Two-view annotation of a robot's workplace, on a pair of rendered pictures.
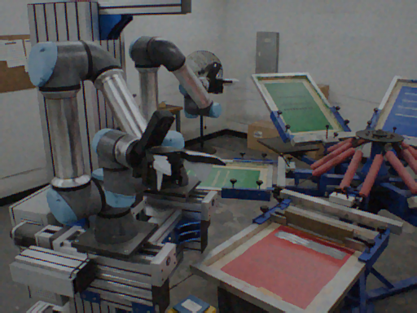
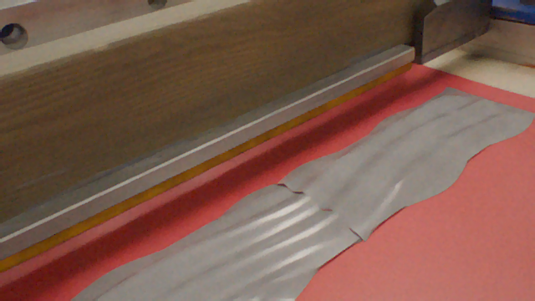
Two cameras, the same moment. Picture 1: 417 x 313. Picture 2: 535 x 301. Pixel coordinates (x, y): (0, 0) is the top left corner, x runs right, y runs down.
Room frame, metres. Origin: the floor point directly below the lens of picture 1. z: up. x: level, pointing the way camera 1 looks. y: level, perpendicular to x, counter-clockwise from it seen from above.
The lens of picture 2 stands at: (1.58, -0.26, 1.12)
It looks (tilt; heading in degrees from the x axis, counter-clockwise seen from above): 32 degrees down; 284
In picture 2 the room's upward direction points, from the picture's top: 6 degrees counter-clockwise
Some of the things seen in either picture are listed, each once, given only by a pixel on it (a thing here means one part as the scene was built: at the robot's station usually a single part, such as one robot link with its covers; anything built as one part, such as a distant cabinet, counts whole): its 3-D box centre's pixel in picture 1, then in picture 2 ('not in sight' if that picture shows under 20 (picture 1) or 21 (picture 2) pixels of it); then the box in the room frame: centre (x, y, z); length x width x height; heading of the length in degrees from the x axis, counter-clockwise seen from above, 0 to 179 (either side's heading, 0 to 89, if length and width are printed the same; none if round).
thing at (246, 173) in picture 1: (236, 165); not in sight; (2.47, -0.16, 1.05); 1.08 x 0.61 x 0.23; 80
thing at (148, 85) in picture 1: (149, 98); not in sight; (1.74, 0.29, 1.63); 0.15 x 0.12 x 0.55; 48
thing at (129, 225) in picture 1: (114, 219); not in sight; (1.18, 0.34, 1.31); 0.15 x 0.15 x 0.10
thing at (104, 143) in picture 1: (115, 147); not in sight; (0.91, 0.24, 1.65); 0.11 x 0.08 x 0.09; 46
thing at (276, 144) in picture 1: (314, 162); not in sight; (2.95, -0.82, 0.91); 1.34 x 0.40 x 0.08; 20
